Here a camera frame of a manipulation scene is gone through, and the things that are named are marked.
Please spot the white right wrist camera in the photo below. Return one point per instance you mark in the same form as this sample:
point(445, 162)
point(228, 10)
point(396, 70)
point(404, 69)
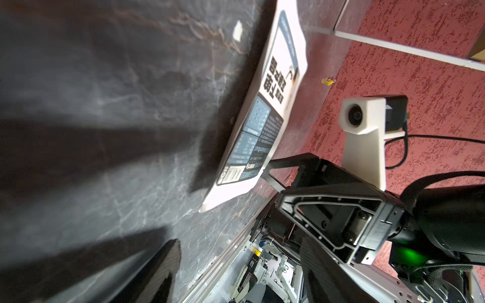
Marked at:
point(369, 122)

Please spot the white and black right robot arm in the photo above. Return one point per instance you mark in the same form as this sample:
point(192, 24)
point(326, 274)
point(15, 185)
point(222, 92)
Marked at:
point(448, 227)

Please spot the yellow handled screwdriver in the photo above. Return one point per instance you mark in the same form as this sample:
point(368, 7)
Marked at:
point(328, 81)

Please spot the wooden shelf with white frame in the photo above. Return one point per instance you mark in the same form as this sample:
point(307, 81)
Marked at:
point(443, 31)

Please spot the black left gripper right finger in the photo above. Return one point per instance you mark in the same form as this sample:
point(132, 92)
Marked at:
point(325, 280)

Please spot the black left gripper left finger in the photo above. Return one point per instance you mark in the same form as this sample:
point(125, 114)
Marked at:
point(156, 280)

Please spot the aluminium mounting rail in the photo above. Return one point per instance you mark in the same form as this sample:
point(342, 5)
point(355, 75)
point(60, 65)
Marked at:
point(256, 267)

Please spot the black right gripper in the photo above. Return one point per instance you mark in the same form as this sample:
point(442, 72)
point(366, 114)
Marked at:
point(348, 217)

